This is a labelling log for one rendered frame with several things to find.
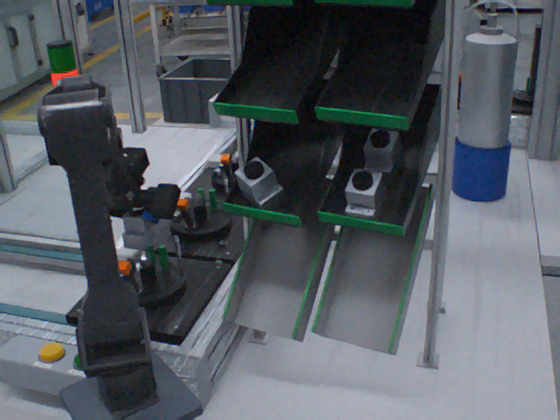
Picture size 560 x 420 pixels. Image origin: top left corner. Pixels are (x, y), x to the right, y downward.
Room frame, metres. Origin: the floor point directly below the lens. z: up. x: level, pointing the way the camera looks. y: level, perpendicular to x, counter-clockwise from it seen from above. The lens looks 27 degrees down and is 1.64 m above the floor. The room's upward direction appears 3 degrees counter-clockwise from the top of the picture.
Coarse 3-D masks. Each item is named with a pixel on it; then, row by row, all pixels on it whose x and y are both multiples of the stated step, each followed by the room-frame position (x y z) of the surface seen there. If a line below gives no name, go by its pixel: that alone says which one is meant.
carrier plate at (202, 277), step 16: (192, 272) 1.06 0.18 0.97; (208, 272) 1.06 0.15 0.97; (224, 272) 1.06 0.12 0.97; (192, 288) 1.01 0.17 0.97; (208, 288) 1.00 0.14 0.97; (80, 304) 0.97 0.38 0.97; (176, 304) 0.96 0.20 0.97; (192, 304) 0.95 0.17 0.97; (160, 320) 0.91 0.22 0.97; (176, 320) 0.91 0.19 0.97; (192, 320) 0.91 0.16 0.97; (160, 336) 0.87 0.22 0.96; (176, 336) 0.87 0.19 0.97
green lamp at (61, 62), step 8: (48, 48) 1.17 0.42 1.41; (56, 48) 1.16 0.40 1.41; (64, 48) 1.16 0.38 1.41; (72, 48) 1.18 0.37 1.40; (48, 56) 1.17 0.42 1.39; (56, 56) 1.16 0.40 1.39; (64, 56) 1.16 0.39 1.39; (72, 56) 1.18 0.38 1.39; (56, 64) 1.16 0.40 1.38; (64, 64) 1.16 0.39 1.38; (72, 64) 1.17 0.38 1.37; (56, 72) 1.16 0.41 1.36; (64, 72) 1.16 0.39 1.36
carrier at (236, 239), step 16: (176, 208) 1.35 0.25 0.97; (192, 208) 1.25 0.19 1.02; (208, 208) 1.31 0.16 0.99; (160, 224) 1.27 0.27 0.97; (176, 224) 1.23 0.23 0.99; (208, 224) 1.22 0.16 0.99; (224, 224) 1.22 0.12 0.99; (240, 224) 1.25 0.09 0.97; (160, 240) 1.20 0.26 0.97; (192, 240) 1.19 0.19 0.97; (208, 240) 1.19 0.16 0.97; (224, 240) 1.19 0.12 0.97; (240, 240) 1.18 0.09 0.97; (176, 256) 1.14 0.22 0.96; (192, 256) 1.13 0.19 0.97; (208, 256) 1.12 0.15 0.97; (224, 256) 1.12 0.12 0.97
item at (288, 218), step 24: (264, 120) 1.00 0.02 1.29; (312, 120) 1.03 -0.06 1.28; (264, 144) 1.00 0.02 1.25; (288, 144) 0.99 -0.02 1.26; (312, 144) 0.98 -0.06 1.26; (336, 144) 0.95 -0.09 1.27; (288, 168) 0.94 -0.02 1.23; (312, 168) 0.93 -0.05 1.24; (240, 192) 0.92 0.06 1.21; (288, 192) 0.89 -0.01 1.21; (312, 192) 0.86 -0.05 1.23; (264, 216) 0.85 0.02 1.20; (288, 216) 0.82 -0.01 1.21
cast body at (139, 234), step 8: (136, 208) 1.01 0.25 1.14; (128, 216) 1.00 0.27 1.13; (136, 216) 1.00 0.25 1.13; (128, 224) 1.00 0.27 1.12; (136, 224) 0.99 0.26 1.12; (144, 224) 0.99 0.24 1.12; (152, 224) 1.02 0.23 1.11; (128, 232) 1.00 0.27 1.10; (136, 232) 0.99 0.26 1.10; (144, 232) 0.99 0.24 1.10; (152, 232) 1.01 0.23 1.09; (128, 240) 0.99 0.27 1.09; (136, 240) 0.98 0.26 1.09; (144, 240) 0.98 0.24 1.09; (152, 240) 1.01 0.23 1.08; (128, 248) 0.99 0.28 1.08; (136, 248) 0.98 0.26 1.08; (144, 248) 0.98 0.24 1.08
